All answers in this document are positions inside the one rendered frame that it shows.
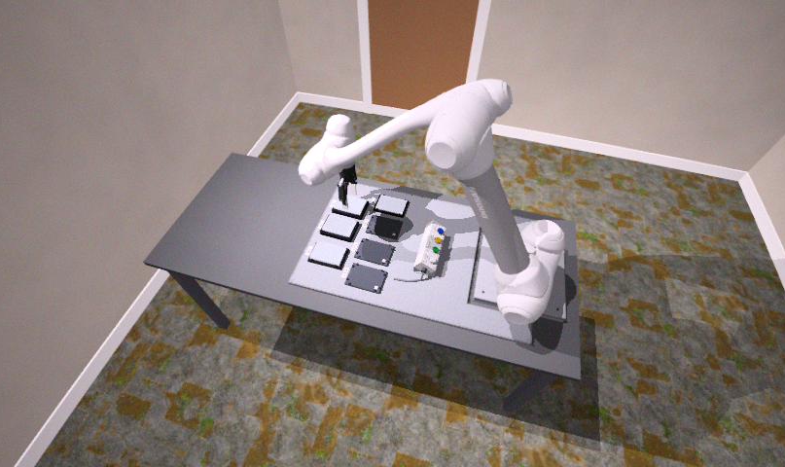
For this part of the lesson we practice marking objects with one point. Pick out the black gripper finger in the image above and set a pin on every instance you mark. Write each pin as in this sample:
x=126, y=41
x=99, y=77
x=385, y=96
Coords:
x=343, y=193
x=352, y=183

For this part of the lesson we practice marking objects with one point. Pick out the white button panel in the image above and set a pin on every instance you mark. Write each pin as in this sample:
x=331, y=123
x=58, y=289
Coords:
x=428, y=256

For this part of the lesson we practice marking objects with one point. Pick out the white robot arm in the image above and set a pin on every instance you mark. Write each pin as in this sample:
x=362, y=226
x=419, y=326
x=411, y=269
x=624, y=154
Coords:
x=459, y=135

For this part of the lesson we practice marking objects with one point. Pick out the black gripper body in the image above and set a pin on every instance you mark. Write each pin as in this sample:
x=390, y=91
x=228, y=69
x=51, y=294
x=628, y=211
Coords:
x=346, y=172

